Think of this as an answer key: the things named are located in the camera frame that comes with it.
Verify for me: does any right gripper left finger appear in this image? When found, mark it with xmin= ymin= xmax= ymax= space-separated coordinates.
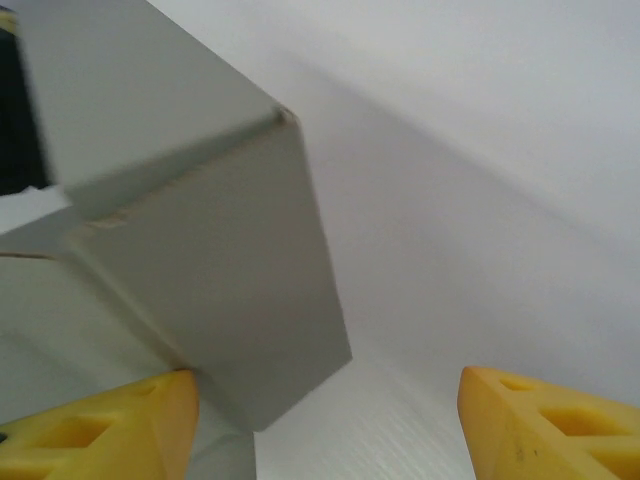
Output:
xmin=0 ymin=368 xmax=200 ymax=480

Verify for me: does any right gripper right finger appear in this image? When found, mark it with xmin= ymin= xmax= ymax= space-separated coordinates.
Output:
xmin=458 ymin=365 xmax=640 ymax=480

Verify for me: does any grey paper box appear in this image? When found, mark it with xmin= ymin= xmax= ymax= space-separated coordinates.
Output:
xmin=0 ymin=0 xmax=354 ymax=480

